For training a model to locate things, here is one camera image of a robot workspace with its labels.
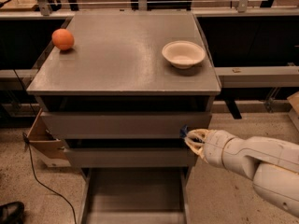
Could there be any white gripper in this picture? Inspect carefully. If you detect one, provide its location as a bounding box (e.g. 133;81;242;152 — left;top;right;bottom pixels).
185;129;235;168

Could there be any dark blue rxbar wrapper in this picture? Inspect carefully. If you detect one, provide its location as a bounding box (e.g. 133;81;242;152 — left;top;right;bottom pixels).
179;125;188;139

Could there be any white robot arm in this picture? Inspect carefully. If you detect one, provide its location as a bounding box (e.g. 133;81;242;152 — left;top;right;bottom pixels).
181;128;299;217

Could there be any grey drawer cabinet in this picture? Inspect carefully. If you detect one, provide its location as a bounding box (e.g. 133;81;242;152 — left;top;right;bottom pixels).
26;10;222;224

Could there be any grey open bottom drawer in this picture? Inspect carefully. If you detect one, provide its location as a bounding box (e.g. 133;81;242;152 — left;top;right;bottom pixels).
78;167;192;224

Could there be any grey middle drawer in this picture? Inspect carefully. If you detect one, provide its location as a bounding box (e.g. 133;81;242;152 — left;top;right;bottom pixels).
64;148;196;168

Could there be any grey top drawer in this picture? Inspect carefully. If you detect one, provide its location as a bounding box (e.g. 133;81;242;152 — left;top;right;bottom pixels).
41;112;211;139

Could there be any white paper bowl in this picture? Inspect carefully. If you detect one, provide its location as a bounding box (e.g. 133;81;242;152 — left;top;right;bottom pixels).
162;40;206;69

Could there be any brown cardboard box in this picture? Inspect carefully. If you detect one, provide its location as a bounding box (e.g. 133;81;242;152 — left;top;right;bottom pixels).
27;111;70;167

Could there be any orange fruit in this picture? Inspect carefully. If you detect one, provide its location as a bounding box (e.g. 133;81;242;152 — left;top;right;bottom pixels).
51;29;75;50

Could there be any black shoe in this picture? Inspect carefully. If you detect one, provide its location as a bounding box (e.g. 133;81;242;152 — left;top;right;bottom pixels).
0;202;24;224

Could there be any black floor cable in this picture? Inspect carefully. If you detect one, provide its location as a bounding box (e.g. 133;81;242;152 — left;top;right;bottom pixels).
21;132;78;224

